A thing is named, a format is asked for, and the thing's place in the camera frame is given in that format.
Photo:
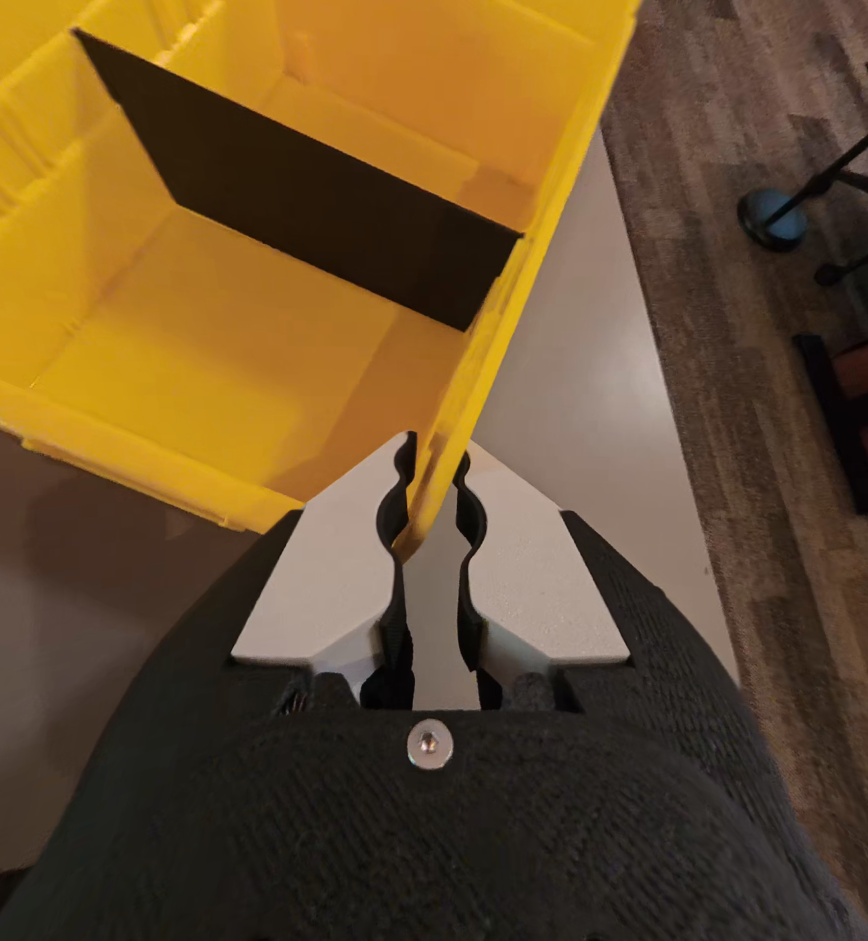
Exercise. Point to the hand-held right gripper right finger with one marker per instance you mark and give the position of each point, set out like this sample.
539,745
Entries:
544,588

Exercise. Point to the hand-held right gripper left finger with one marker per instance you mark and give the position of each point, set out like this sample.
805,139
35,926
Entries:
316,581

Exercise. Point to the large yellow plastic bin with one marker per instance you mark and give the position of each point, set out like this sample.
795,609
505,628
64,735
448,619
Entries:
220,382

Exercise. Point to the dark wooden furniture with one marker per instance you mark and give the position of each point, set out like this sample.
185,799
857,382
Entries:
838,426

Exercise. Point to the black bin divider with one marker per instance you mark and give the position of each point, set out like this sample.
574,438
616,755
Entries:
316,213

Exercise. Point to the black tripod stand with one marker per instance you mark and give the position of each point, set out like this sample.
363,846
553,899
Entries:
772,220

